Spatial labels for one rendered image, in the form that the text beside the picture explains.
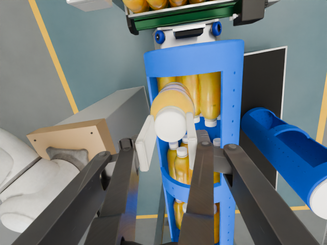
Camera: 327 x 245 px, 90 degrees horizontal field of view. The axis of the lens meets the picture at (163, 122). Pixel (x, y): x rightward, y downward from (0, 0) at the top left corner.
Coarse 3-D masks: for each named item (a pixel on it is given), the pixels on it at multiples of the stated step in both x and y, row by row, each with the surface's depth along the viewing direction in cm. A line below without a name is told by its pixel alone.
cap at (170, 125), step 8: (168, 112) 18; (176, 112) 18; (160, 120) 19; (168, 120) 19; (176, 120) 19; (184, 120) 19; (160, 128) 19; (168, 128) 19; (176, 128) 19; (184, 128) 19; (160, 136) 19; (168, 136) 19; (176, 136) 19
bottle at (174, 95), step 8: (168, 88) 26; (176, 88) 25; (184, 88) 29; (160, 96) 23; (168, 96) 22; (176, 96) 22; (184, 96) 23; (152, 104) 24; (160, 104) 22; (168, 104) 21; (176, 104) 21; (184, 104) 21; (192, 104) 23; (152, 112) 23; (160, 112) 21; (184, 112) 20; (192, 112) 22
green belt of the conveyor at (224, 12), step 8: (208, 0) 60; (200, 8) 61; (208, 8) 60; (216, 8) 60; (224, 8) 60; (232, 8) 60; (152, 16) 63; (160, 16) 63; (168, 16) 62; (176, 16) 62; (184, 16) 62; (192, 16) 62; (200, 16) 62; (208, 16) 62; (216, 16) 63; (224, 16) 62; (232, 16) 63; (136, 24) 65; (144, 24) 65; (152, 24) 65; (160, 24) 64; (168, 24) 65; (176, 24) 66
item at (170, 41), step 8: (192, 24) 60; (208, 24) 60; (168, 32) 62; (208, 32) 61; (168, 40) 63; (176, 40) 63; (184, 40) 63; (192, 40) 62; (200, 40) 62; (208, 40) 62
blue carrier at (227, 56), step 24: (168, 48) 38; (192, 48) 36; (216, 48) 36; (240, 48) 40; (168, 72) 39; (192, 72) 38; (240, 72) 42; (240, 96) 46; (168, 144) 70; (168, 192) 59; (216, 192) 51; (168, 216) 72
